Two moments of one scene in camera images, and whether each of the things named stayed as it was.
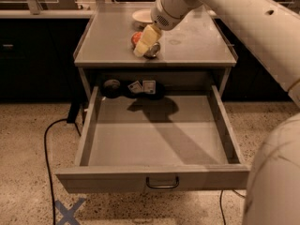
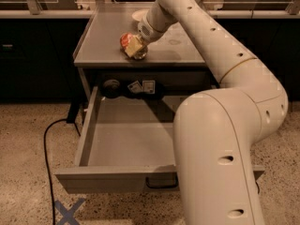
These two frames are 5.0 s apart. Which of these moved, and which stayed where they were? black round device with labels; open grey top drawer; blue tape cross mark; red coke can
Moved: red coke can
Stayed: open grey top drawer; black round device with labels; blue tape cross mark
